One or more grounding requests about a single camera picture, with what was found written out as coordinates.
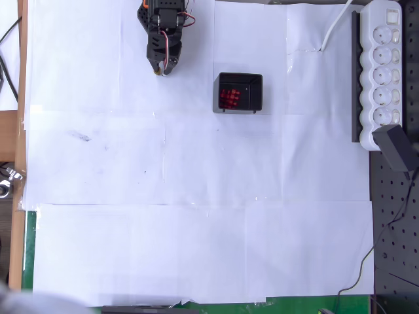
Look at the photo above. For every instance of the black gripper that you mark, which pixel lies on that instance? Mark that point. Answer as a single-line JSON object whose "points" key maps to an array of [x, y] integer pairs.
{"points": [[158, 52]]}

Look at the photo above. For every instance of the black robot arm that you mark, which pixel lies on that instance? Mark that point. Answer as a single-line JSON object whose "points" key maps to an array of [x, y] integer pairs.
{"points": [[165, 16]]}

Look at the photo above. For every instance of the black box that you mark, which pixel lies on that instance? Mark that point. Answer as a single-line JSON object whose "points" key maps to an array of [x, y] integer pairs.
{"points": [[253, 88]]}

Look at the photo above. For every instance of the wooden table edge board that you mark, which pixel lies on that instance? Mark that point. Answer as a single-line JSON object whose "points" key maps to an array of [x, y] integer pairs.
{"points": [[22, 81]]}

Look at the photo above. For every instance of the white paper table cover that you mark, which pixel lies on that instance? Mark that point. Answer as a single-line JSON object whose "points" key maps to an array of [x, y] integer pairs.
{"points": [[196, 245]]}

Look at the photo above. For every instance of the metal clamp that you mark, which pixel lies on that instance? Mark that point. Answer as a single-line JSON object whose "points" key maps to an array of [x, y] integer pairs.
{"points": [[13, 175]]}

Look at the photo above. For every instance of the green cutting mat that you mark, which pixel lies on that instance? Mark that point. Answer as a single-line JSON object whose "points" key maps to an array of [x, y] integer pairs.
{"points": [[29, 245]]}

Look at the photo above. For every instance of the white power strip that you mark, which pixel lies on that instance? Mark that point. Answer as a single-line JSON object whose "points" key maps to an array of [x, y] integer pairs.
{"points": [[381, 19]]}

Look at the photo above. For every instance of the dark grey ridged panel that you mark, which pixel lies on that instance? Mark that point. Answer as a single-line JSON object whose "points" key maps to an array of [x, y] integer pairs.
{"points": [[5, 229]]}

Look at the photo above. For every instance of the black power adapter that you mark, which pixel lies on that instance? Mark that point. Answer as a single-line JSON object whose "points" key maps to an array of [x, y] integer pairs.
{"points": [[393, 147]]}

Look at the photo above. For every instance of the flat black device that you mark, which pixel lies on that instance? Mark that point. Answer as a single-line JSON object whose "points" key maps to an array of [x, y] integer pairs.
{"points": [[147, 310]]}

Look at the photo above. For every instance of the blurry grey object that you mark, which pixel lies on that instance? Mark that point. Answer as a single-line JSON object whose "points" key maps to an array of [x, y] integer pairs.
{"points": [[26, 302]]}

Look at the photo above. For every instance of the black pegboard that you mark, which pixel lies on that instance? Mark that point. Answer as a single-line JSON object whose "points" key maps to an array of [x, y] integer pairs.
{"points": [[399, 261]]}

